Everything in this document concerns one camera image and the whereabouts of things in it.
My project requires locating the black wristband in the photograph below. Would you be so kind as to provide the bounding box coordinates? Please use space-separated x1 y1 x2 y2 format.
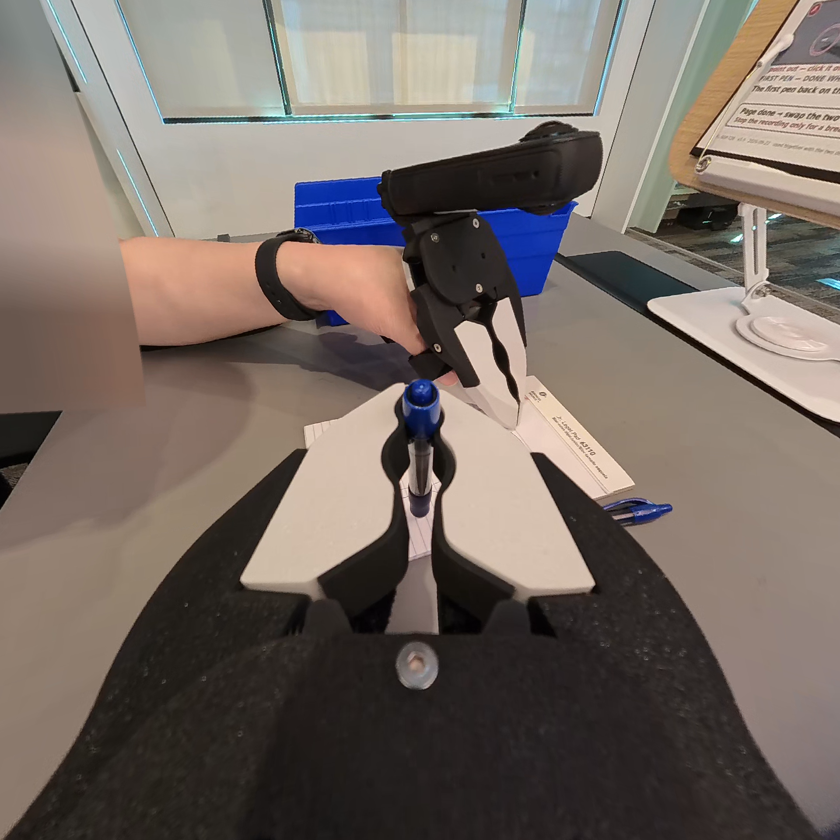
255 228 322 322

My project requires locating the white lined notepad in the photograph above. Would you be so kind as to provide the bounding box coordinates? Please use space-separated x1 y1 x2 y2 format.
303 374 637 564

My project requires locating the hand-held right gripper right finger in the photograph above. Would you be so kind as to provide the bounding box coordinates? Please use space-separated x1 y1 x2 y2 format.
433 387 597 624

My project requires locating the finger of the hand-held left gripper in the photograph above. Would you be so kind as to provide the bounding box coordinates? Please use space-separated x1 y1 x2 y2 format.
493 299 529 424
453 320 522 432

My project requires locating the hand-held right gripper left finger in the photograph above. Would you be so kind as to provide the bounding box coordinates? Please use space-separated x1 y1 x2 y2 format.
239 382 414 621

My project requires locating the person's left hand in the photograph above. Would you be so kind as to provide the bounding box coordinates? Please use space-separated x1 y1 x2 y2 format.
289 244 460 389

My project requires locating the large window with blinds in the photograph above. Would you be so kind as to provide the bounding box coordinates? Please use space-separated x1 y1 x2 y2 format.
118 0 624 122

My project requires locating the wooden copy board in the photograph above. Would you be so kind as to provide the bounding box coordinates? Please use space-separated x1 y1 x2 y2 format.
668 0 840 217

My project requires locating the white board stand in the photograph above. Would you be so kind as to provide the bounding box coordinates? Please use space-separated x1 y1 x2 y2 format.
646 202 840 422

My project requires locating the blue plastic bin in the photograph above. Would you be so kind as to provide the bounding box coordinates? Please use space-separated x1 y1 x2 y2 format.
293 180 580 329

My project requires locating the blue gel pen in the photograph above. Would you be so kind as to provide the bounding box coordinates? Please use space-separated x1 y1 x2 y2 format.
402 379 442 519
604 500 673 528

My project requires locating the person's left forearm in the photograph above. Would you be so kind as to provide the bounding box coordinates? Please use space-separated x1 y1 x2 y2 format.
121 236 290 347

